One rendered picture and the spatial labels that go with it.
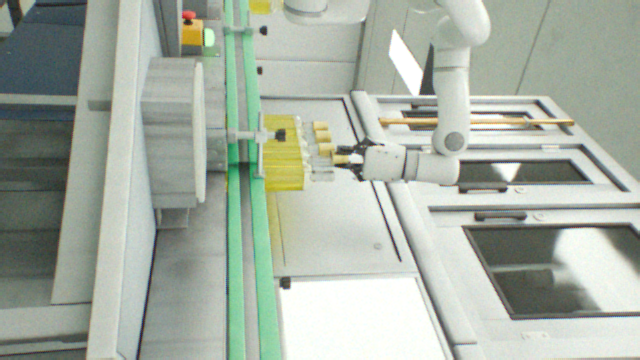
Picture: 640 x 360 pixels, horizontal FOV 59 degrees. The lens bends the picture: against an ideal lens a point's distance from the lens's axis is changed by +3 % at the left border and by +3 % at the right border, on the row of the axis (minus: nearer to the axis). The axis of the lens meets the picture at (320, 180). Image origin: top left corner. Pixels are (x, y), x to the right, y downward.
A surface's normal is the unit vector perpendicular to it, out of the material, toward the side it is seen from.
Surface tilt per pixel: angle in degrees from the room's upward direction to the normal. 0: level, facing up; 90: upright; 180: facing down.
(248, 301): 90
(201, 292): 90
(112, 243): 90
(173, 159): 90
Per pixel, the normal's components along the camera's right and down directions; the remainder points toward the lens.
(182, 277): 0.09, -0.81
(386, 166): -0.12, 0.54
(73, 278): 0.15, -0.43
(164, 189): 0.14, 0.59
